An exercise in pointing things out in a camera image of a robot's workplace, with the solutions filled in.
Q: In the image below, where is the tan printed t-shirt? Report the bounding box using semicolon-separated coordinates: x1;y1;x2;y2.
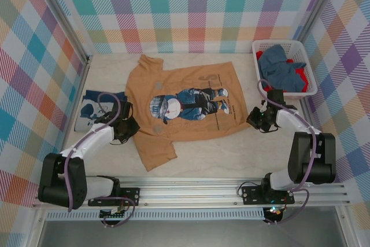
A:
125;54;251;172

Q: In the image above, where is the navy folded t-shirt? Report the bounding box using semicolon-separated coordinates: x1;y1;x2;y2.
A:
74;90;128;132

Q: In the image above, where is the blue-grey t-shirt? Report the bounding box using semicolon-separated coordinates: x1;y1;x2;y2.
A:
257;44;308;93

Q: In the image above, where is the red t-shirt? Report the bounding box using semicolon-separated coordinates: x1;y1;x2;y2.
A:
256;51;308;91

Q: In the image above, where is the white plastic basket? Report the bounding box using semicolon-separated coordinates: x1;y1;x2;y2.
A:
251;40;318;99

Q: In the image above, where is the left circuit board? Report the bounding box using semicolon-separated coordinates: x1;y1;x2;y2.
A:
99;208;127;220

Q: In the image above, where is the circuit board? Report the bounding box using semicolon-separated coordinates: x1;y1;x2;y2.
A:
99;208;127;220
264;206;286;223

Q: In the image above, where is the right circuit board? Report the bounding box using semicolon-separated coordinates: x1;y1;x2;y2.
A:
264;206;286;223

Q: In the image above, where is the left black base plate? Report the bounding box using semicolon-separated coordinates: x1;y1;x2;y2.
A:
87;186;141;207

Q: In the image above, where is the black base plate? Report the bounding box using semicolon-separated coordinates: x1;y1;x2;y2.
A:
87;186;141;207
241;185;295;206

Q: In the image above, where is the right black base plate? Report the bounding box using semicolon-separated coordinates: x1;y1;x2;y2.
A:
241;185;295;206

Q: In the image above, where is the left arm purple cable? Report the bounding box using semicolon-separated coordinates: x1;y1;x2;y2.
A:
65;92;135;229

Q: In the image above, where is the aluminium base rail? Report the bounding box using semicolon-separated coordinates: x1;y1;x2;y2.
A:
31;176;352;209

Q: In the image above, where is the white slotted cable duct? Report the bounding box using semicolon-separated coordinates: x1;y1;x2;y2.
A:
46;211;265;221

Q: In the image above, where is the aluminium frame post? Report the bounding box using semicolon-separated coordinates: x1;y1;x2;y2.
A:
30;0;95;65
293;0;345;45

